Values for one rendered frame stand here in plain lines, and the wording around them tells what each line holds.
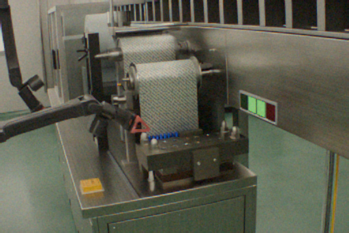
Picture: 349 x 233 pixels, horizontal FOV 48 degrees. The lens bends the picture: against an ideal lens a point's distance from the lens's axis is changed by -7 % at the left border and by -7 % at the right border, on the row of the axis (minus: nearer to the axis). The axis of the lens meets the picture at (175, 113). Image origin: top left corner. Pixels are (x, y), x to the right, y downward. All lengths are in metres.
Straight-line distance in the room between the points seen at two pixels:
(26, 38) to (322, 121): 6.29
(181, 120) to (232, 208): 0.40
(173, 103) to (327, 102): 0.73
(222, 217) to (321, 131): 0.61
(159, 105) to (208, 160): 0.30
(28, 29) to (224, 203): 5.88
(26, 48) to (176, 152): 5.79
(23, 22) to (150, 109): 5.60
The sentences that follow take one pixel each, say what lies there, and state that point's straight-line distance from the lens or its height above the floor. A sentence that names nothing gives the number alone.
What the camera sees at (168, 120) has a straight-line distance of 1.66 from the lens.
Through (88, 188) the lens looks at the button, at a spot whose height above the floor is 0.92.
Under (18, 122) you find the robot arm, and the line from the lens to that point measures 1.51.
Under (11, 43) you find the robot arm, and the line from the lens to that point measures 1.93.
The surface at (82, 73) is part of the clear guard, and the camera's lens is 2.61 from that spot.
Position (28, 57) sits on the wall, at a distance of 7.12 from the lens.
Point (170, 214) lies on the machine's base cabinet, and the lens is 1.51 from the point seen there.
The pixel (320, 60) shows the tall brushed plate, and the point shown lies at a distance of 1.13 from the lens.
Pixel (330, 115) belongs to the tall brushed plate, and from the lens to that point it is 1.12.
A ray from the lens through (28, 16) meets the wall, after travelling 7.10.
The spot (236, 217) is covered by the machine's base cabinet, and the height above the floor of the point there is 0.74.
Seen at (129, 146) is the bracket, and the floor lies 0.98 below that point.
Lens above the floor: 1.52
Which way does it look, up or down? 14 degrees down
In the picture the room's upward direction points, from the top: 3 degrees counter-clockwise
